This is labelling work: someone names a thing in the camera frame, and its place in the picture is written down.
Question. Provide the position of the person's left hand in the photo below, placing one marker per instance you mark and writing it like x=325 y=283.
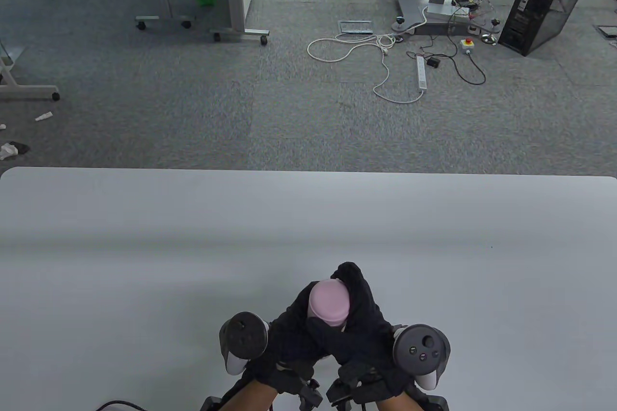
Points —
x=287 y=343

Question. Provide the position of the person's right hand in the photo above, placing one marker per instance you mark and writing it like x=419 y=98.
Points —
x=368 y=334

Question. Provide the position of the pink thermos cap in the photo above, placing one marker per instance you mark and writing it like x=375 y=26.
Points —
x=328 y=300

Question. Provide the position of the person's left forearm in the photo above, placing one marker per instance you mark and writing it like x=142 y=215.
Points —
x=248 y=399

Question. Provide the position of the person's right forearm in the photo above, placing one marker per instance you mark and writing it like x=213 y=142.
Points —
x=385 y=405

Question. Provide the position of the black and white controller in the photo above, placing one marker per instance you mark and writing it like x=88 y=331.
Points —
x=243 y=336
x=419 y=351

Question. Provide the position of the white power strip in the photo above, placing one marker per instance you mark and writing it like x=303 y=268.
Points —
x=422 y=73

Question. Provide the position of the black power adapter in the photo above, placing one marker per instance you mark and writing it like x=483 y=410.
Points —
x=434 y=63

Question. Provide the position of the red emergency stop button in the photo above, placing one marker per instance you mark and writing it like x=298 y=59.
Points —
x=467 y=45

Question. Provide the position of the grey floor socket box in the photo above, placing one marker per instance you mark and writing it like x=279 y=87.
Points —
x=355 y=27

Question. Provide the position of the small white tube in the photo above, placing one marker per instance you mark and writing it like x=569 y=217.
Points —
x=43 y=116

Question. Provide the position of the white and black rag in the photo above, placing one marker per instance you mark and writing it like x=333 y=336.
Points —
x=9 y=151

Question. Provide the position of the grey wheeled table leg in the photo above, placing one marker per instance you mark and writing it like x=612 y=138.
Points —
x=29 y=92

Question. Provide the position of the black computer tower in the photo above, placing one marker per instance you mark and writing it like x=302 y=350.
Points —
x=544 y=6

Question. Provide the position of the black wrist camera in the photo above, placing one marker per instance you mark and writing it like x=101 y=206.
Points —
x=301 y=389
x=349 y=389

